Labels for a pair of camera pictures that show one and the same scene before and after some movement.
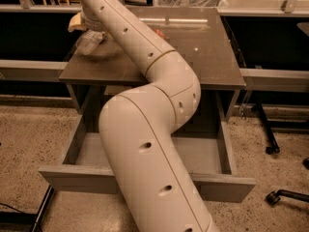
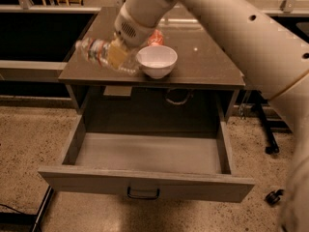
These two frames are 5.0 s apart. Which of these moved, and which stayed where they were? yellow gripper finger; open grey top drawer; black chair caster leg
Moved: yellow gripper finger
Stayed: open grey top drawer; black chair caster leg
